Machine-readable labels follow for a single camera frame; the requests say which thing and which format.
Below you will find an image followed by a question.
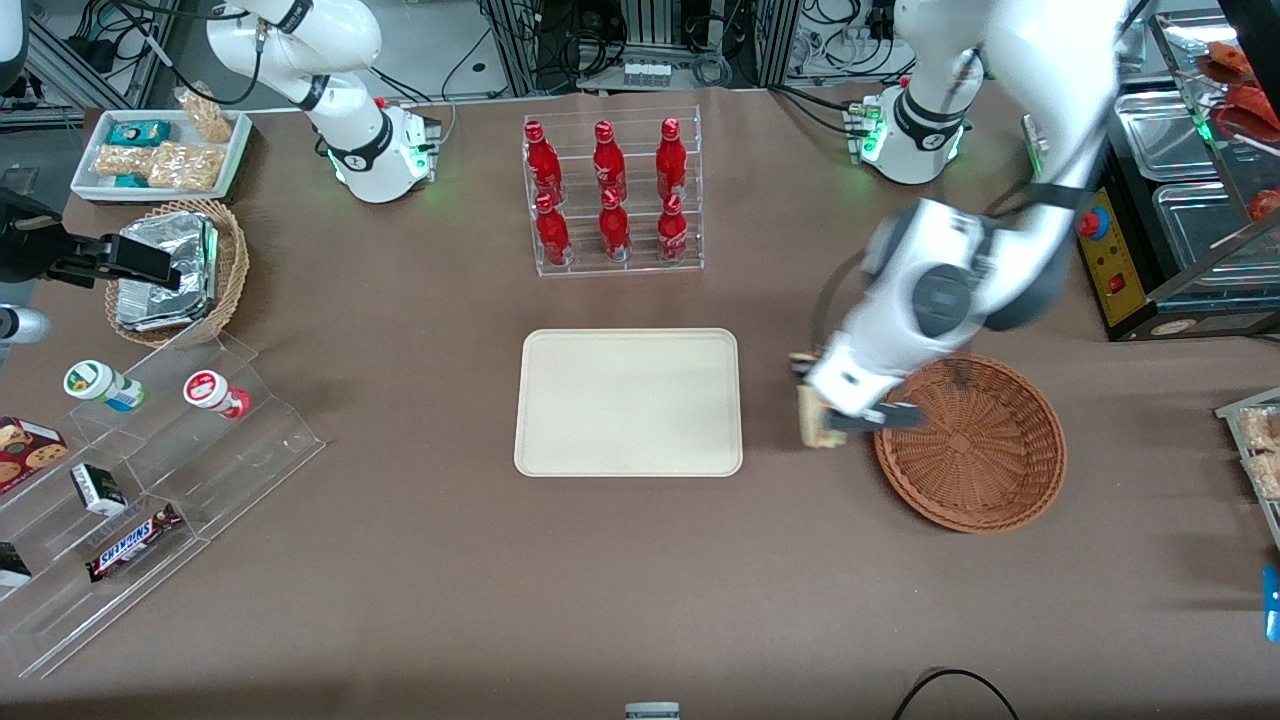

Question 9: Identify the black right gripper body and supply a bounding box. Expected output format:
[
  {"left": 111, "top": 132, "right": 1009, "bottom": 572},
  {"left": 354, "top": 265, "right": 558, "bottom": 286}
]
[{"left": 0, "top": 188, "right": 71, "bottom": 289}]

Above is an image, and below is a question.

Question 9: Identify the triangular sandwich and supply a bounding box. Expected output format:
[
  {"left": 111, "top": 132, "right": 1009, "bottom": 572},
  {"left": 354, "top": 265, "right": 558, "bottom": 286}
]
[{"left": 797, "top": 383, "right": 849, "bottom": 450}]

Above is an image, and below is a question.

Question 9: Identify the light tan wicker basket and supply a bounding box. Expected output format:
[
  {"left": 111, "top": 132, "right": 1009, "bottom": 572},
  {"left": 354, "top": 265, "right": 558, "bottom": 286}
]
[{"left": 104, "top": 199, "right": 250, "bottom": 349}]

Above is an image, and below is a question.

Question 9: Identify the brown round wicker basket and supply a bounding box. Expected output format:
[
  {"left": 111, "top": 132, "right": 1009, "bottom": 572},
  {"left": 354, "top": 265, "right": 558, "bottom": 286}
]
[{"left": 873, "top": 352, "right": 1068, "bottom": 534}]

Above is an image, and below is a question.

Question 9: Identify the white rectangular snack tray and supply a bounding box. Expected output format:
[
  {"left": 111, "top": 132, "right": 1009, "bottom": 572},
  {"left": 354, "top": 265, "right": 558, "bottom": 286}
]
[{"left": 70, "top": 108, "right": 254, "bottom": 205}]

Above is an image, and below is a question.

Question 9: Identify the beige rectangular tray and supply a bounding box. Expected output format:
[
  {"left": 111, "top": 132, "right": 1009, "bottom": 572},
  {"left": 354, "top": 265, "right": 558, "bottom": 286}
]
[{"left": 514, "top": 328, "right": 744, "bottom": 478}]

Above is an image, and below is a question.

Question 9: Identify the grey snack tray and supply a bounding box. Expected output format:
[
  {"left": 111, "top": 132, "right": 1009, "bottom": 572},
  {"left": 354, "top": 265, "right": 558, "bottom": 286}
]
[{"left": 1215, "top": 388, "right": 1280, "bottom": 551}]

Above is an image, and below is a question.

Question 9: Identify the silver foil container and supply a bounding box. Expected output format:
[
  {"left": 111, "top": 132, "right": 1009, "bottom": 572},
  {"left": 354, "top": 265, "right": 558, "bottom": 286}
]
[{"left": 115, "top": 212, "right": 220, "bottom": 334}]

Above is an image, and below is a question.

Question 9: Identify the clear bag of peanuts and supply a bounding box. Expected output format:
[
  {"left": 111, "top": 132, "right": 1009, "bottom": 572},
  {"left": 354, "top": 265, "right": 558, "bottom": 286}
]
[
  {"left": 94, "top": 145, "right": 156, "bottom": 179},
  {"left": 175, "top": 88, "right": 234, "bottom": 144},
  {"left": 148, "top": 142, "right": 223, "bottom": 192}
]

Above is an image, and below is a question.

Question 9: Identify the green lid yogurt cup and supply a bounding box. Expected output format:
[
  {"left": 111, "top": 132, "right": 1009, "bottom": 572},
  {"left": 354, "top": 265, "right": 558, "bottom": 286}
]
[{"left": 63, "top": 360, "right": 145, "bottom": 413}]

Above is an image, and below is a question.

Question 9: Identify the red lid yogurt cup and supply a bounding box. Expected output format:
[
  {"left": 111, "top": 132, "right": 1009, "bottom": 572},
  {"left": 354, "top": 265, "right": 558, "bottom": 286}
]
[{"left": 183, "top": 370, "right": 252, "bottom": 420}]

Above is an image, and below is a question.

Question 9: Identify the clear acrylic bottle rack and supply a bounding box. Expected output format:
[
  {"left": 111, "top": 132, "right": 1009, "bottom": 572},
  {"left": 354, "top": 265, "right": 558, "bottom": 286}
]
[{"left": 522, "top": 105, "right": 705, "bottom": 278}]

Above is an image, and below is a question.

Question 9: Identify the red cola bottle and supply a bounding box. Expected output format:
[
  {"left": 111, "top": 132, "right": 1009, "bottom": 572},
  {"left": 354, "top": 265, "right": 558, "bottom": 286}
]
[
  {"left": 657, "top": 194, "right": 690, "bottom": 263},
  {"left": 598, "top": 189, "right": 632, "bottom": 262},
  {"left": 524, "top": 120, "right": 563, "bottom": 206},
  {"left": 534, "top": 193, "right": 572, "bottom": 267},
  {"left": 656, "top": 118, "right": 689, "bottom": 201},
  {"left": 593, "top": 120, "right": 627, "bottom": 204}
]

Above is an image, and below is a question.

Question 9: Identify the red cookie box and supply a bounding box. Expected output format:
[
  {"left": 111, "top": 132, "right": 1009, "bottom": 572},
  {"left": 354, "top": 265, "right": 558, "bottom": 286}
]
[{"left": 0, "top": 416, "right": 71, "bottom": 496}]

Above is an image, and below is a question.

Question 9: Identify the clear acrylic stepped shelf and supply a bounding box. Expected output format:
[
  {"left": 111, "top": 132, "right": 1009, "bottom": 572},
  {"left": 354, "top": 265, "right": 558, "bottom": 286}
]
[{"left": 0, "top": 332, "right": 326, "bottom": 681}]

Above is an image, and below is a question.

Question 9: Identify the small black carton box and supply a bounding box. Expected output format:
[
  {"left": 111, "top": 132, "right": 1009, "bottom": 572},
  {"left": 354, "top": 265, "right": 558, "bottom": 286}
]
[{"left": 70, "top": 463, "right": 129, "bottom": 518}]

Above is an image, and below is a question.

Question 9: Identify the food warmer display case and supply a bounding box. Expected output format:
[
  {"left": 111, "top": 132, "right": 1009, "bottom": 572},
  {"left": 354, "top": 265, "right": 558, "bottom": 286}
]
[{"left": 1075, "top": 10, "right": 1280, "bottom": 343}]

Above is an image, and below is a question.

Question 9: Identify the brown snickers bar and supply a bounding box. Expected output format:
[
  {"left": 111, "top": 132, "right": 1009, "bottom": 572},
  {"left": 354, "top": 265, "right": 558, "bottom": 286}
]
[{"left": 84, "top": 503, "right": 185, "bottom": 584}]

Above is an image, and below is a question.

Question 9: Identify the steel warmer pan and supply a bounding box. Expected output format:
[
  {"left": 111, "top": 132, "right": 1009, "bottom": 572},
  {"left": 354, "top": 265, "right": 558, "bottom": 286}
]
[
  {"left": 1113, "top": 90, "right": 1219, "bottom": 183},
  {"left": 1155, "top": 180, "right": 1280, "bottom": 283}
]

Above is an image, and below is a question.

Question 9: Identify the clear bag of crackers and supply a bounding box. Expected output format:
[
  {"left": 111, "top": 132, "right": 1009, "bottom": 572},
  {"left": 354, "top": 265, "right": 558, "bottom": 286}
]
[{"left": 1237, "top": 405, "right": 1280, "bottom": 501}]

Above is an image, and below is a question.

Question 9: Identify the orange red food piece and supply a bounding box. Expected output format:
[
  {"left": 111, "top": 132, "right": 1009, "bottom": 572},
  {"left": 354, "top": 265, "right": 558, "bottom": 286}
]
[
  {"left": 1215, "top": 85, "right": 1280, "bottom": 141},
  {"left": 1195, "top": 40, "right": 1257, "bottom": 86}
]

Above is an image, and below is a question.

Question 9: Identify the black looped cable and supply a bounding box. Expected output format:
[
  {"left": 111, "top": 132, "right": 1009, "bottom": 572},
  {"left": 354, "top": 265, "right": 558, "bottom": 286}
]
[{"left": 893, "top": 668, "right": 1021, "bottom": 720}]

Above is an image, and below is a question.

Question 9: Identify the aluminium frame rack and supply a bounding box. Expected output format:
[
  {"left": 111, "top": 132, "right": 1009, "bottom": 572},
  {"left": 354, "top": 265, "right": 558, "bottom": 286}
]
[{"left": 478, "top": 0, "right": 801, "bottom": 96}]

